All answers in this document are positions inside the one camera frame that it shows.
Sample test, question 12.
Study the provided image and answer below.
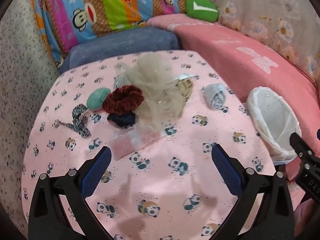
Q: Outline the leopard print hair bow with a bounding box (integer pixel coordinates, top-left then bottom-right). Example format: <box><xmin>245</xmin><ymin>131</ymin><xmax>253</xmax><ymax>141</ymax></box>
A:
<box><xmin>53</xmin><ymin>103</ymin><xmax>92</xmax><ymax>139</ymax></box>

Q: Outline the dark red velvet scrunchie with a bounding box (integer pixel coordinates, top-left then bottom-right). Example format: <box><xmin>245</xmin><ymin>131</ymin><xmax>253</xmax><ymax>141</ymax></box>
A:
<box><xmin>102</xmin><ymin>85</ymin><xmax>145</xmax><ymax>117</ymax></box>

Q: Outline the striped cartoon monkey pillow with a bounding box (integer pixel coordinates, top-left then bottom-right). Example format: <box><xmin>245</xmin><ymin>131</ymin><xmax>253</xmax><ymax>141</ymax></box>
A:
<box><xmin>29</xmin><ymin>0</ymin><xmax>195</xmax><ymax>67</ymax></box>

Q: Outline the bin with white plastic bag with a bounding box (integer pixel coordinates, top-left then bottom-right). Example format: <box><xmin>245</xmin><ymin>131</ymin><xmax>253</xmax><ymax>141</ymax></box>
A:
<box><xmin>246</xmin><ymin>87</ymin><xmax>302</xmax><ymax>164</ymax></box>

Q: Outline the teal round puff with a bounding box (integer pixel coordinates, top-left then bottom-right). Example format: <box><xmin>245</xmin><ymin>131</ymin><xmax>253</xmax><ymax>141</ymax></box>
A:
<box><xmin>86</xmin><ymin>87</ymin><xmax>112</xmax><ymax>112</ymax></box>

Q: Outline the floral print cloth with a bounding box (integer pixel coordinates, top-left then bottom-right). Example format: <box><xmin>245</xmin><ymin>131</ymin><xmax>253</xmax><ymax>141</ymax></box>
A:
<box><xmin>194</xmin><ymin>0</ymin><xmax>320</xmax><ymax>83</ymax></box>

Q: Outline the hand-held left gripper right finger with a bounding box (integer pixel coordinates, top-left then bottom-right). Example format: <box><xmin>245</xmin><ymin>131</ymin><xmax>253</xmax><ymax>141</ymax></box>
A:
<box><xmin>211</xmin><ymin>144</ymin><xmax>295</xmax><ymax>240</ymax></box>

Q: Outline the beige tulle scrunchie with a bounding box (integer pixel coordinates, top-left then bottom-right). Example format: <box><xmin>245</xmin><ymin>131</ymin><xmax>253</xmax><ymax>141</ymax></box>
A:
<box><xmin>114</xmin><ymin>53</ymin><xmax>190</xmax><ymax>133</ymax></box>

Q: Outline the navy sock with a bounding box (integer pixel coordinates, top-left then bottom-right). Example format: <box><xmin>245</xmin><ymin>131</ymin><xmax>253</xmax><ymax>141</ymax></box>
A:
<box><xmin>107</xmin><ymin>112</ymin><xmax>137</xmax><ymax>128</ymax></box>

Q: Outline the pink blanket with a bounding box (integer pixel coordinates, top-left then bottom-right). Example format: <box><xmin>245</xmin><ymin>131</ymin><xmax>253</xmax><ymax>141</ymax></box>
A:
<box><xmin>147</xmin><ymin>14</ymin><xmax>320</xmax><ymax>205</ymax></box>

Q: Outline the beige patterned scrunchie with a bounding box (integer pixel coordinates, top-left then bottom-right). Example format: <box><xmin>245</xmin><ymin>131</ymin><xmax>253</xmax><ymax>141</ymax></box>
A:
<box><xmin>174</xmin><ymin>79</ymin><xmax>194</xmax><ymax>100</ymax></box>

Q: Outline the pink panda print cloth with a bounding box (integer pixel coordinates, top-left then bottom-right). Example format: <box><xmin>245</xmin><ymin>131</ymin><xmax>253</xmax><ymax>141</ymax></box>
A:
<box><xmin>21</xmin><ymin>50</ymin><xmax>278</xmax><ymax>240</ymax></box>

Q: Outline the light blue sock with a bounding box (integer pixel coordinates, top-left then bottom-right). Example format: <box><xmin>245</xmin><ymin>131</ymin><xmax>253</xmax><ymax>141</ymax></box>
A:
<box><xmin>202</xmin><ymin>83</ymin><xmax>229</xmax><ymax>112</ymax></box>

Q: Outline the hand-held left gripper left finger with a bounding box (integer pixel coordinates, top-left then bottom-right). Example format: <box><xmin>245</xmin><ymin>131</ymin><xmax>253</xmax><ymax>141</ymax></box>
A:
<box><xmin>28</xmin><ymin>146</ymin><xmax>118</xmax><ymax>240</ymax></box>

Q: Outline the green plush cushion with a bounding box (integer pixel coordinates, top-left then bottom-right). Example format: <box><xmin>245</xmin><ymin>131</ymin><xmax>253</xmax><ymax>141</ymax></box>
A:
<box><xmin>185</xmin><ymin>0</ymin><xmax>219</xmax><ymax>23</ymax></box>

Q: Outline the blue cushion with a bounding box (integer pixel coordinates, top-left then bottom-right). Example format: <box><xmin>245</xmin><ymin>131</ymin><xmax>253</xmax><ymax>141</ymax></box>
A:
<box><xmin>59</xmin><ymin>26</ymin><xmax>182</xmax><ymax>74</ymax></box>

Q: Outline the pink transparent packet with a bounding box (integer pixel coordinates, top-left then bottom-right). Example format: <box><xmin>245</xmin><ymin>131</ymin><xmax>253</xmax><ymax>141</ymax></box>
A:
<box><xmin>110</xmin><ymin>130</ymin><xmax>163</xmax><ymax>160</ymax></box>

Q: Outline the silver wrapper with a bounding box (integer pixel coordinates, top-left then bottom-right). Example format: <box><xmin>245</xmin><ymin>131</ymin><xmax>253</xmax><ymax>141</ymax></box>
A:
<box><xmin>175</xmin><ymin>73</ymin><xmax>194</xmax><ymax>82</ymax></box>

